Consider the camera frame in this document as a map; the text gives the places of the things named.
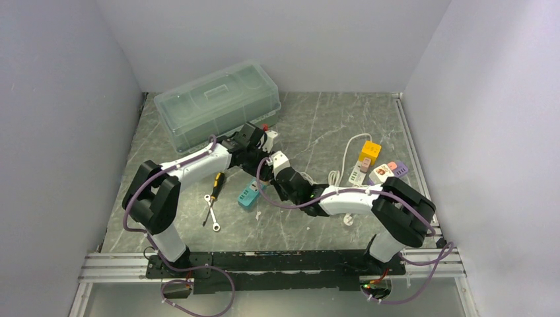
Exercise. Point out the aluminium frame rail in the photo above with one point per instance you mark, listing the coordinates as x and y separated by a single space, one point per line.
133 269

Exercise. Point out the yellow black screwdriver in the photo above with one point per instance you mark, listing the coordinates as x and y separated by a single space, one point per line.
218 185

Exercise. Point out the clear plastic storage box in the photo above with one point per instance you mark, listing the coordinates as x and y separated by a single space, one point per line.
218 104

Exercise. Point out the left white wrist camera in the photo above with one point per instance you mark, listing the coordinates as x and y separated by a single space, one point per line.
269 139

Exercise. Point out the white power strip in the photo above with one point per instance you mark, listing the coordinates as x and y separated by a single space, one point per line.
359 172

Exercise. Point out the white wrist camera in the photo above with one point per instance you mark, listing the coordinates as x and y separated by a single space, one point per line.
269 139
278 161

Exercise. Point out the yellow cube socket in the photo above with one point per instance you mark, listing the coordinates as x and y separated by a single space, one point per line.
371 151

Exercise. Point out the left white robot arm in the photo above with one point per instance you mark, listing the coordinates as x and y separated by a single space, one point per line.
151 199

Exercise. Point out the teal power strip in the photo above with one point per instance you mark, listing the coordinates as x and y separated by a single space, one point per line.
249 195

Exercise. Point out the purple power strip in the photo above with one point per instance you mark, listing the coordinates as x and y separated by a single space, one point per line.
398 168

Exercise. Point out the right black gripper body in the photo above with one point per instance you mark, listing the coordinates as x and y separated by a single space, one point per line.
278 186

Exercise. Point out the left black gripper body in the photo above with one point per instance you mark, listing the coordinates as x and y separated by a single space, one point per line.
257 162

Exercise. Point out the silver combination wrench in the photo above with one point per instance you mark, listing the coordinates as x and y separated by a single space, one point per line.
211 214

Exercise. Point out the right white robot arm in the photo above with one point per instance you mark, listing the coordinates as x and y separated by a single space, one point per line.
404 213

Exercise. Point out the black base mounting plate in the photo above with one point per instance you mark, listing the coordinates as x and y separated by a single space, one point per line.
279 270

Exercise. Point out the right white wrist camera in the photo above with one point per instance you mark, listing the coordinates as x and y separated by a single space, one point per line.
278 161

